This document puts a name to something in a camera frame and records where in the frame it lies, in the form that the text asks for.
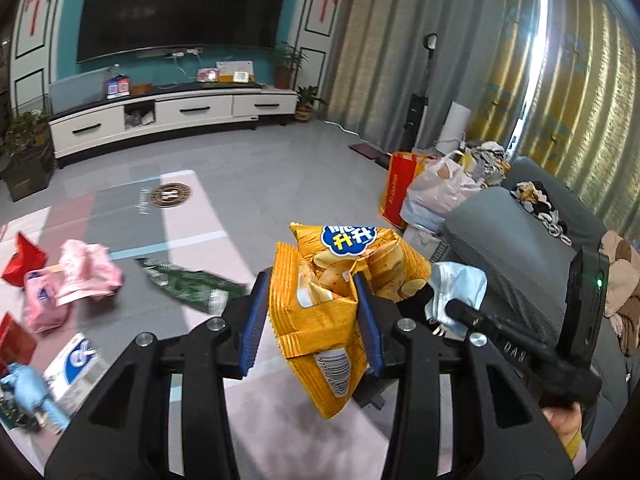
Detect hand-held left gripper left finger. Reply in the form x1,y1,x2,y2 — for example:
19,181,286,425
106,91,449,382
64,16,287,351
44,267,274,480

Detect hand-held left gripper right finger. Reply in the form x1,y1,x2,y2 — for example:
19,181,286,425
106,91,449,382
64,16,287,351
350,272,576,480

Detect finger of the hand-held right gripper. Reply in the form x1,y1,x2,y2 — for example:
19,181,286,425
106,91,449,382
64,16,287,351
444,298,507,349

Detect blue face mask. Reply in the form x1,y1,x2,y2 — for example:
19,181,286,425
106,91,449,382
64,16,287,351
425,261,488,338

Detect yellow chip bag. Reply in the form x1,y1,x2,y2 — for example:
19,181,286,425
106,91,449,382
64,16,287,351
268,221,433,420

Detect pink tissue packet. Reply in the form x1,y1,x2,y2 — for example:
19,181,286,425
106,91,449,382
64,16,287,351
22,267,71,333

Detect red carton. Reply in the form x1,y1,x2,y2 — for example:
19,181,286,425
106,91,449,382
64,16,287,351
0,311,39,376

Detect person's right hand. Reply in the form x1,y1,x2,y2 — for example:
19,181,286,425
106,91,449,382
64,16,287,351
541,402,584,450

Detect beige plush blanket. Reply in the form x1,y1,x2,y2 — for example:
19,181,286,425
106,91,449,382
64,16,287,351
600,230,640,356

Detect green snack packet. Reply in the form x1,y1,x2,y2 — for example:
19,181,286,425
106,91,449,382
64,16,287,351
135,256,249,315

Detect grey sofa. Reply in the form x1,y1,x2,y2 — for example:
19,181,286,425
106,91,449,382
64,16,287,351
442,156,640,411

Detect patterned clothes on sofa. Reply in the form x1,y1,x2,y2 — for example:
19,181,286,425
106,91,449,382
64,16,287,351
510,180,573,246

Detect white plastic bag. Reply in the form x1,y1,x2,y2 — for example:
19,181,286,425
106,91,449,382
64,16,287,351
400,150,483,233

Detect red shopping bag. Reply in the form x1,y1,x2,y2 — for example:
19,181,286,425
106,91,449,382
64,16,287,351
378,151,438,231

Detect pile of patterned clothes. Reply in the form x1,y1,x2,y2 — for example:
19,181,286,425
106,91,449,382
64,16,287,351
465,141,513,188

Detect checked tablecloth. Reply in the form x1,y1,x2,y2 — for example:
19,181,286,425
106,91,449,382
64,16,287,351
0,170,401,480

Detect brown floor mat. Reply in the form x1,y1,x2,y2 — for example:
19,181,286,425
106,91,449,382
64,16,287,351
348,142,393,161

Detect pink crumpled wrapper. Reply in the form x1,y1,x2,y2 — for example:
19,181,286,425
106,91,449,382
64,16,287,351
56,240,124,306

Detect white blue box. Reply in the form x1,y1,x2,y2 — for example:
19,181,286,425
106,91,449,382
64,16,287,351
42,332,111,416

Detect white upright panel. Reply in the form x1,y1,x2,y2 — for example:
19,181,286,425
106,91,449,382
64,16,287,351
437,101,471,153

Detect yellow patterned curtain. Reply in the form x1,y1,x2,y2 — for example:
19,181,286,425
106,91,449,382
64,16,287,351
470,0,640,241

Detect upright vacuum cleaner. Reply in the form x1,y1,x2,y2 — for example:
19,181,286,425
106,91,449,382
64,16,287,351
400,32,438,153

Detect small potted plant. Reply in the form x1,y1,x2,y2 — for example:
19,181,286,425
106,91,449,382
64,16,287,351
294,85,326,123

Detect white TV cabinet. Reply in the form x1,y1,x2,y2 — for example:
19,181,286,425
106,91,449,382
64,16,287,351
48,82,299,161

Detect red crumpled packet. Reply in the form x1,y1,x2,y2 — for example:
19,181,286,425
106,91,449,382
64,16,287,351
1,231,48,288

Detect blue glove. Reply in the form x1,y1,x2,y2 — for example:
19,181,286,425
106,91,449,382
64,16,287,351
0,362,71,433

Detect potted plant in brown pot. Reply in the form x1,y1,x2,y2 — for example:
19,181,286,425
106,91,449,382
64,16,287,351
272,42,308,90

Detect white card board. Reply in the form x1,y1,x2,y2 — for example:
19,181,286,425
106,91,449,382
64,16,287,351
216,60,253,81

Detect blue red box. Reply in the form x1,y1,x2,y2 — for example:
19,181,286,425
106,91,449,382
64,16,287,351
106,75,132,100

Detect potted plant in dark box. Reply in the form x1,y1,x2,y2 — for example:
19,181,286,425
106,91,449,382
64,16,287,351
0,110,56,203

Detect grey beige curtain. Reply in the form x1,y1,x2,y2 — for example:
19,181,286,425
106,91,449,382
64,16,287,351
320,0,551,153

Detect glass fish tank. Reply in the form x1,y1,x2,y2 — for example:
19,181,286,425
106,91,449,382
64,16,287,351
48,66,113,115

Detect black television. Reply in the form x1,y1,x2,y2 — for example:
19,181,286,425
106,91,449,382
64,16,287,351
76,0,292,64

